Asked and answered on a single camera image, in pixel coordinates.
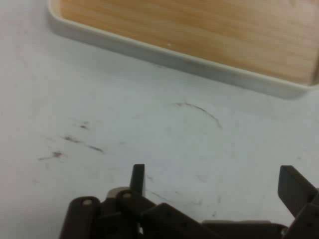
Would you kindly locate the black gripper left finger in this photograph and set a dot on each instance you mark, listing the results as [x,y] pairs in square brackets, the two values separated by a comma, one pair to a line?
[159,219]

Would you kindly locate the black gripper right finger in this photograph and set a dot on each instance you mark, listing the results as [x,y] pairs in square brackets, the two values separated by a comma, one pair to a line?
[295,191]

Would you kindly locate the wooden tray with cream rim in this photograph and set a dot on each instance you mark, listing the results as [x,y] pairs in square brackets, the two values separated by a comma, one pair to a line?
[199,35]

